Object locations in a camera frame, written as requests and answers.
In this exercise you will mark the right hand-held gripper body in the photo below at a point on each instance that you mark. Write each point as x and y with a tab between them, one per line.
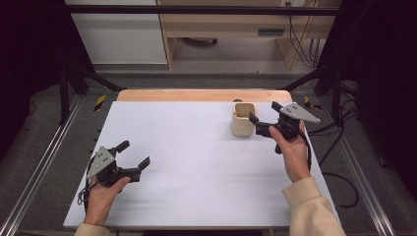
295	113

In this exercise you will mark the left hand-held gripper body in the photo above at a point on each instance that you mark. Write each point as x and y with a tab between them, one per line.
105	172

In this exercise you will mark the beige square cup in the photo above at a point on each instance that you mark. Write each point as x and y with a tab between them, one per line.
241	128

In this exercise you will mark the person's left hand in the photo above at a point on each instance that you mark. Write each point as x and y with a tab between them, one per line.
100	205

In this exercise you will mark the person's right hand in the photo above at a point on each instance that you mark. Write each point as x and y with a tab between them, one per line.
295	157

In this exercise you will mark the yellow black tape strip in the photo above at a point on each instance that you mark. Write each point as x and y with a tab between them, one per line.
100	102
309	104

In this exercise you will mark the light wooden table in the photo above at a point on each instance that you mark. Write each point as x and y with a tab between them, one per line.
196	95

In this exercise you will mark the white table board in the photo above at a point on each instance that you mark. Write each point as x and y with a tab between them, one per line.
203	183

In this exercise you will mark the grey desk label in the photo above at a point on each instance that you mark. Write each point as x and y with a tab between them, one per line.
271	32

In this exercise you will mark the light wooden desk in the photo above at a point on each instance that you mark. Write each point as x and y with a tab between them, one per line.
229	24

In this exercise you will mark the black curtain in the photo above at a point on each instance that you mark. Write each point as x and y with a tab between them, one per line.
29	65
387	82

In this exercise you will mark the white cabinet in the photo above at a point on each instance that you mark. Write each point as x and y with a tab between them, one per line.
121	39

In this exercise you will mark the black metal frame stand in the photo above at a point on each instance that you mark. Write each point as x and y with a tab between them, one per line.
64	98
336	98

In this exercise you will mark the aluminium rail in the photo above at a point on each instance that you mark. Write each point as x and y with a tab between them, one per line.
39	170
360	177

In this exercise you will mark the black horizontal frame bar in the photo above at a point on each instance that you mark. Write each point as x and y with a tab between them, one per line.
196	10

